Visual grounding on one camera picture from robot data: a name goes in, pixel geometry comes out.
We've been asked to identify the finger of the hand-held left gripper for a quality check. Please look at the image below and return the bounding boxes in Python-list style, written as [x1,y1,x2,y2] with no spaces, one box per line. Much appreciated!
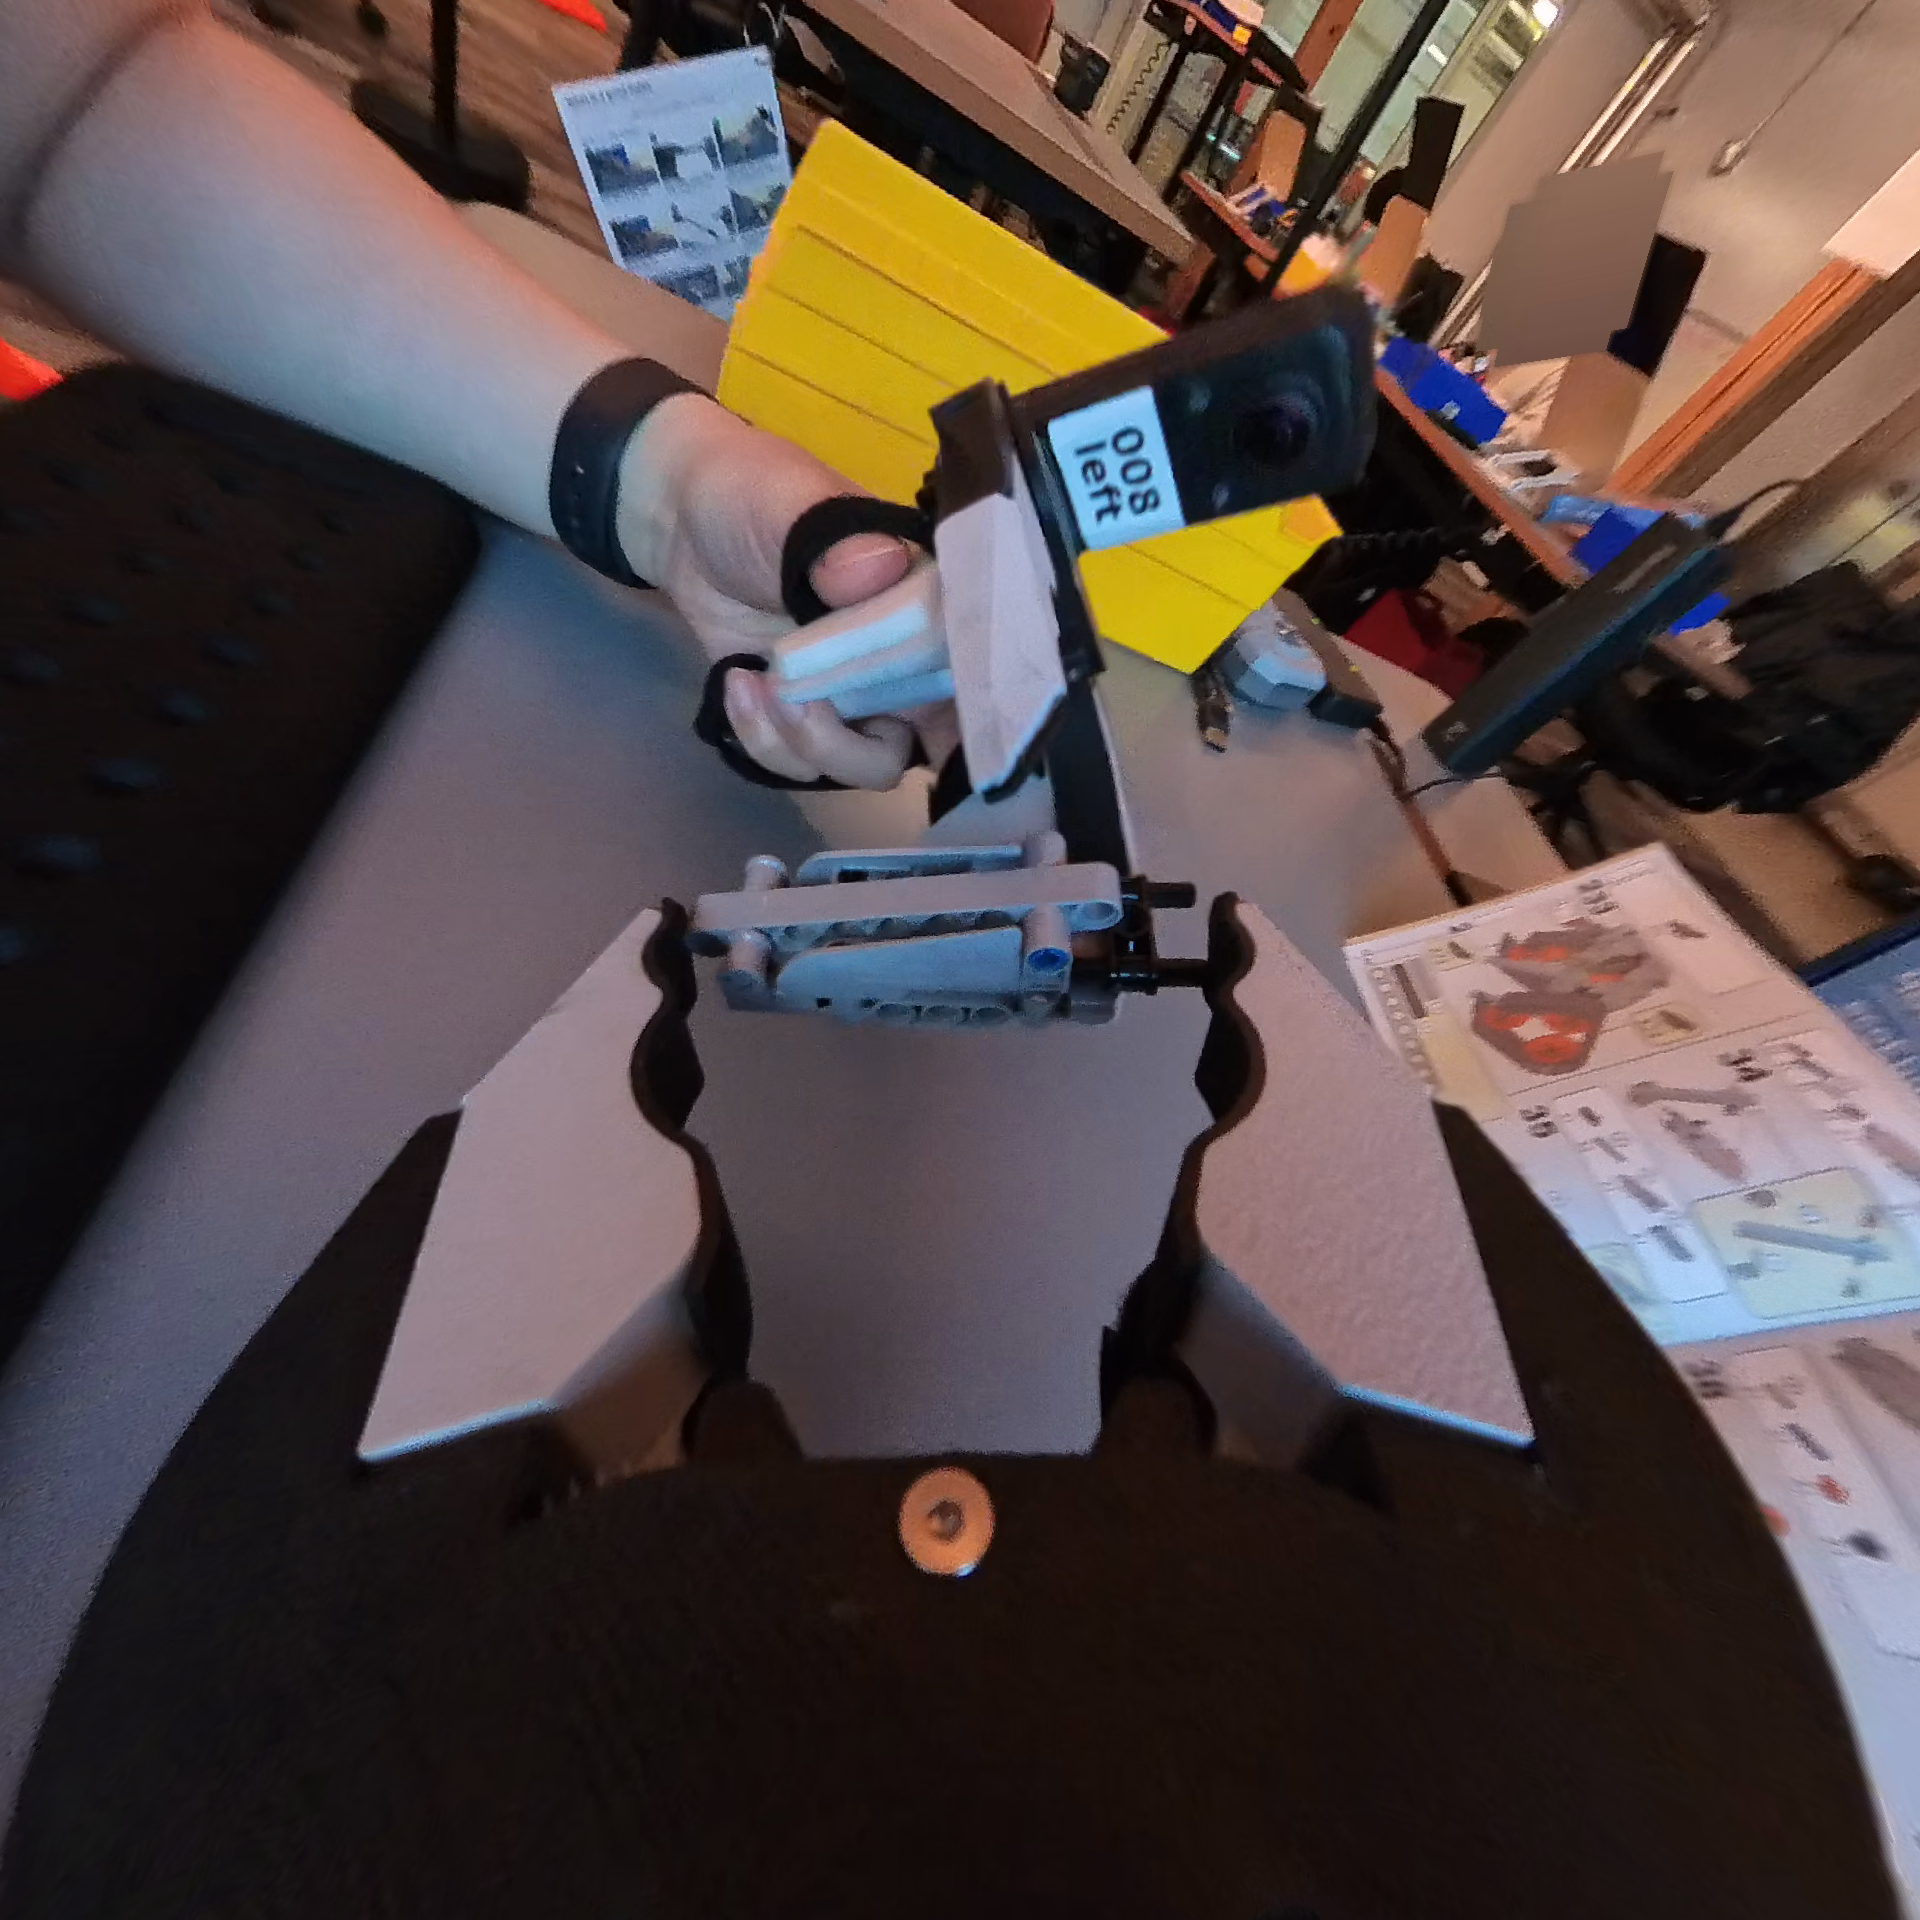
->
[1033,449,1146,905]
[930,492,1077,796]

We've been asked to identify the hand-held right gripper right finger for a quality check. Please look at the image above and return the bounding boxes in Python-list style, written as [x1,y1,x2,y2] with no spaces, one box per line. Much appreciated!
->
[1107,891,1535,1454]

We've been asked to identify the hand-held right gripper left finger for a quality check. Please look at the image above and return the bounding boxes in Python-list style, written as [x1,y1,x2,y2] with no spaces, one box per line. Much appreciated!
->
[354,903,746,1464]

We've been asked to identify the grey toy brick assembly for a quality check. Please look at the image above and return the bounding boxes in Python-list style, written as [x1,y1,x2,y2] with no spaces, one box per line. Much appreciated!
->
[684,845,1210,1031]

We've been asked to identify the person's left forearm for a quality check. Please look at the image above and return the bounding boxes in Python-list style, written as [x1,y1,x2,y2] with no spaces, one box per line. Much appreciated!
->
[0,0,663,561]

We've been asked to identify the grey desk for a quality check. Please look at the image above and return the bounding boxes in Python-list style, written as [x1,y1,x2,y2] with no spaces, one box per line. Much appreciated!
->
[0,204,1920,1804]

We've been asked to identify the person's left hand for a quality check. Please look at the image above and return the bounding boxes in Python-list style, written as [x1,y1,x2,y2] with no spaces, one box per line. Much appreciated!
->
[620,399,966,794]

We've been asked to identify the grey electronic block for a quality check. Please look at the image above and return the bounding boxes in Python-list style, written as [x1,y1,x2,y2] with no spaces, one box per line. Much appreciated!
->
[1210,620,1332,719]

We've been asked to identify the white instruction booklet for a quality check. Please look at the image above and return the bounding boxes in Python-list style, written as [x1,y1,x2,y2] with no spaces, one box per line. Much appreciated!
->
[1341,841,1920,1669]

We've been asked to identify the yellow plastic box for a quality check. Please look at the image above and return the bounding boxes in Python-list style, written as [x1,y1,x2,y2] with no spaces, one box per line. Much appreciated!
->
[717,122,1345,676]

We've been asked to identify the black flat panel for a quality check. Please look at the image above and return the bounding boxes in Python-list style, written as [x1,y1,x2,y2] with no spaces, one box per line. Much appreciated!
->
[1424,511,1736,777]

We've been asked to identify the wooden table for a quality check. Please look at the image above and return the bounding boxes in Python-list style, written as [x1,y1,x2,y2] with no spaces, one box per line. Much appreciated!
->
[779,0,1203,267]

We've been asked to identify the black wristband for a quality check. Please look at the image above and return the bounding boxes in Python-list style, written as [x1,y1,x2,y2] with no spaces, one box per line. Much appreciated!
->
[545,357,715,590]

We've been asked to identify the blue booklet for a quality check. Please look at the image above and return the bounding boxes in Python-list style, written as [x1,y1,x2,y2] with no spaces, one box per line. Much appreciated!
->
[1799,916,1920,1102]

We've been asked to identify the photo leaflet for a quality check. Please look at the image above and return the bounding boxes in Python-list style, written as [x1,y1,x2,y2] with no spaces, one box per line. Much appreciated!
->
[551,45,794,327]

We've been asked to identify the black bag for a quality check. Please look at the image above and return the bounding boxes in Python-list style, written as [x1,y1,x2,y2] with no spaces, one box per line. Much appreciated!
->
[1591,561,1920,823]

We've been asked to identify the black perforated tray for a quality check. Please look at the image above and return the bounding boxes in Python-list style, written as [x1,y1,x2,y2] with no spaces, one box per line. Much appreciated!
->
[0,361,483,1351]

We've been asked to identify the black stand base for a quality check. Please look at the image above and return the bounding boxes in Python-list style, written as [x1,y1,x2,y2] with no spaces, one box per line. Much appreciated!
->
[352,0,535,214]

